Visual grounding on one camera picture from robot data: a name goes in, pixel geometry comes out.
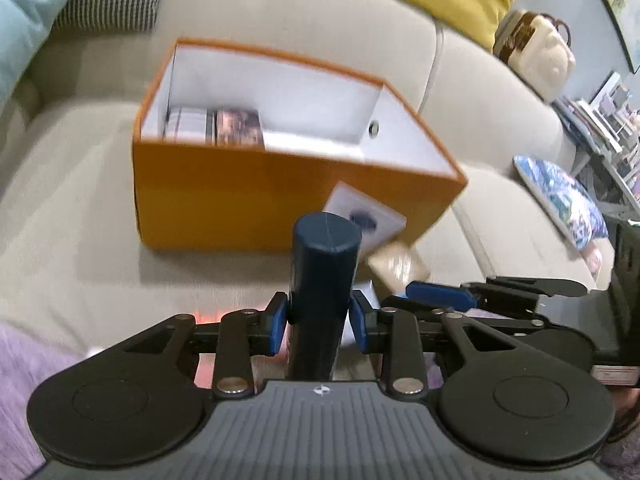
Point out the beige sofa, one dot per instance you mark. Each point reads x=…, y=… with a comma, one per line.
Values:
x=90, y=210

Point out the orange cardboard box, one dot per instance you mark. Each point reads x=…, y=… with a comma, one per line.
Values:
x=250, y=200

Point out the dark blue spray can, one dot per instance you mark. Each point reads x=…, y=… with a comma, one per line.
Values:
x=320, y=270

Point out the light blue pillow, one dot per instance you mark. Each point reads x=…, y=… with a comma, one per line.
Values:
x=25, y=15

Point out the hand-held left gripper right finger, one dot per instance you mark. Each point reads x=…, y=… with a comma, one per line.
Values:
x=358, y=321

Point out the purple blanket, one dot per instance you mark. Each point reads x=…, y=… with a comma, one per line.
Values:
x=25, y=385

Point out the floral cushion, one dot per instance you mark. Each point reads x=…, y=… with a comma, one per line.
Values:
x=567, y=195

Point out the brown picture box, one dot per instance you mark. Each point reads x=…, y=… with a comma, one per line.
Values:
x=239, y=127

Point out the side table with books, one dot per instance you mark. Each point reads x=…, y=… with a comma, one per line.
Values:
x=607, y=135

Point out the small brown box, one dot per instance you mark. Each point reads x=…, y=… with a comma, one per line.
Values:
x=397, y=267

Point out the cream handbag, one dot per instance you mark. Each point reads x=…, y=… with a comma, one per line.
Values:
x=537, y=52

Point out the plaid case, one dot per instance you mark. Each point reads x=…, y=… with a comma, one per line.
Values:
x=184, y=122

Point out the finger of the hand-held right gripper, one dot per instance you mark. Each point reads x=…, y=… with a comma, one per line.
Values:
x=480, y=312
x=440, y=294

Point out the framed picture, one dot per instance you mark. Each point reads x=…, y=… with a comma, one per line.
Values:
x=622, y=5

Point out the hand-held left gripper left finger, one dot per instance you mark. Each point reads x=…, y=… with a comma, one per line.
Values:
x=278, y=324

